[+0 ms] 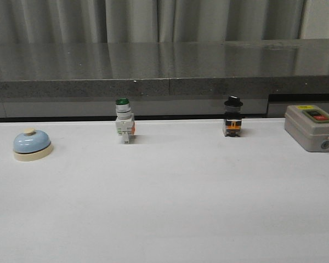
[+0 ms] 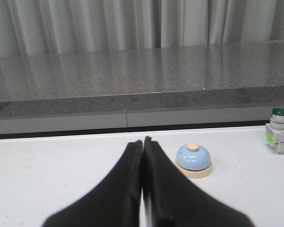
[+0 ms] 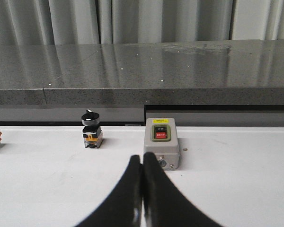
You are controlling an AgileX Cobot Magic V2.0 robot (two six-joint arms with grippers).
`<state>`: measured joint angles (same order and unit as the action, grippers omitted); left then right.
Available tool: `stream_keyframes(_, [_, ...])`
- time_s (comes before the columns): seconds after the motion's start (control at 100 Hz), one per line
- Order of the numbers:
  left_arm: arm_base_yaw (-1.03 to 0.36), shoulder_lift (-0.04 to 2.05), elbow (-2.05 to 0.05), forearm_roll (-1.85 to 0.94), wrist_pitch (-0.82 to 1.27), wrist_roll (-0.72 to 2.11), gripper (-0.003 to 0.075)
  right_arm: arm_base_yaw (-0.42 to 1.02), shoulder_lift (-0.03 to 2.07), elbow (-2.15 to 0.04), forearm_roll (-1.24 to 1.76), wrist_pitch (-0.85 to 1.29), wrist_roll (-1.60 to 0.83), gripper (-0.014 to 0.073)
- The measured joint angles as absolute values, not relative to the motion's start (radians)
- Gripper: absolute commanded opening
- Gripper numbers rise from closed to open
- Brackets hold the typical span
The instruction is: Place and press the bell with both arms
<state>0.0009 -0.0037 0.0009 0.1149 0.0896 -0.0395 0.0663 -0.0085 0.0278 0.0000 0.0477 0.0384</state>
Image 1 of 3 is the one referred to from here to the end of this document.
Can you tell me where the blue desk bell cream base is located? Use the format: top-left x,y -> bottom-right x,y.
13,128 -> 53,162

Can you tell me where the grey stone counter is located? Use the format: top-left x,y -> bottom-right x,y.
0,39 -> 329,122

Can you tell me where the grey curtain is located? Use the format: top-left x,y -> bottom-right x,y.
0,1 -> 329,44

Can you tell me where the green pushbutton switch white body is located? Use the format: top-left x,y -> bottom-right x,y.
115,98 -> 135,144

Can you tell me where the black rotary selector switch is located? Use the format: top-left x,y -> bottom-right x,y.
223,96 -> 243,137

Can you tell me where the grey push button switch box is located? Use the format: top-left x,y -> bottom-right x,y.
285,105 -> 329,152

